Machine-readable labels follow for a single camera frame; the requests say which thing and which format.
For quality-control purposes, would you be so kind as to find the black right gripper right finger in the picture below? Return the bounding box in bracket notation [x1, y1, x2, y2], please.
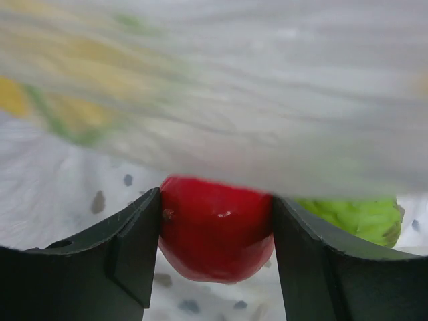
[272, 198, 427, 321]

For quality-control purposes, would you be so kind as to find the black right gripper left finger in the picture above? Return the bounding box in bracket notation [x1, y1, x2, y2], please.
[1, 188, 161, 320]

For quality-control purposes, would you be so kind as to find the green apple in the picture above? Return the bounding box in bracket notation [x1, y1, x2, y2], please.
[296, 198, 405, 248]

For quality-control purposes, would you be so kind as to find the clear printed plastic bag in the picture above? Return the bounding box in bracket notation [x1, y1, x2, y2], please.
[1, 1, 427, 320]

